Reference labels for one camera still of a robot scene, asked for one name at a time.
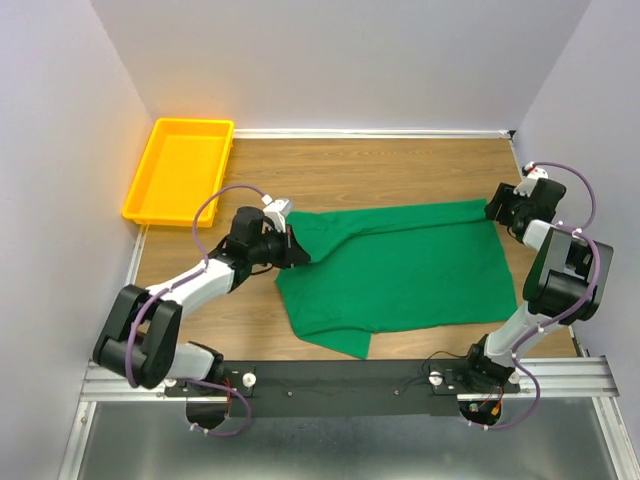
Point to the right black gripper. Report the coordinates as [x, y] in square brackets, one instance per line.
[503, 192]

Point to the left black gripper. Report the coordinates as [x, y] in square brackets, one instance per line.
[293, 253]

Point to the green t shirt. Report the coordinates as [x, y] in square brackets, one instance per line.
[394, 269]

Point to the yellow plastic tray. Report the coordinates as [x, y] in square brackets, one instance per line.
[183, 164]

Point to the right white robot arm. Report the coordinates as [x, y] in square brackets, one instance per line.
[565, 284]

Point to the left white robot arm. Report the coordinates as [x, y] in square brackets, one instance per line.
[139, 340]

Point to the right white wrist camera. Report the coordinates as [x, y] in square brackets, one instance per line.
[531, 174]

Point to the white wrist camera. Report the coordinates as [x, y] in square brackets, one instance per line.
[277, 210]
[531, 174]

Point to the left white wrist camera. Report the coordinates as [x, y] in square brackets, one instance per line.
[277, 210]

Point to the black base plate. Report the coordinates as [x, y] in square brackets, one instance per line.
[358, 388]

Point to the aluminium frame rail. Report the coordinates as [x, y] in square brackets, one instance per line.
[102, 385]

